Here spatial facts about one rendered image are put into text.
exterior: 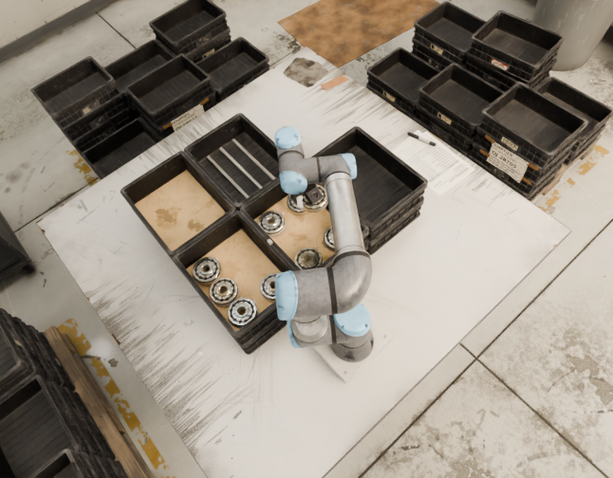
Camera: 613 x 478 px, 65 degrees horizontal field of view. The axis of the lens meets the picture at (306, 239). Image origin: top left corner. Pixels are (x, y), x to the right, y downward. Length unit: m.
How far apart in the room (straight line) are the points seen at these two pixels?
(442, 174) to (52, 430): 1.96
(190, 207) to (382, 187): 0.78
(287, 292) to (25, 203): 2.68
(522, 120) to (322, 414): 1.80
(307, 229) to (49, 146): 2.41
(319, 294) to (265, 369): 0.71
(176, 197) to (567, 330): 1.98
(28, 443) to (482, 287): 1.92
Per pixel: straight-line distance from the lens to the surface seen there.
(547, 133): 2.72
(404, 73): 3.23
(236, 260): 1.80
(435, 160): 2.20
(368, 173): 1.97
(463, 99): 2.94
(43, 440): 2.38
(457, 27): 3.41
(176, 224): 1.96
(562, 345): 2.70
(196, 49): 3.25
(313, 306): 1.12
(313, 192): 1.53
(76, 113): 3.09
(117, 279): 2.09
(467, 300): 1.87
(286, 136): 1.41
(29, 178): 3.70
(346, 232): 1.21
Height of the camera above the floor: 2.39
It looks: 60 degrees down
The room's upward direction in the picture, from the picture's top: 10 degrees counter-clockwise
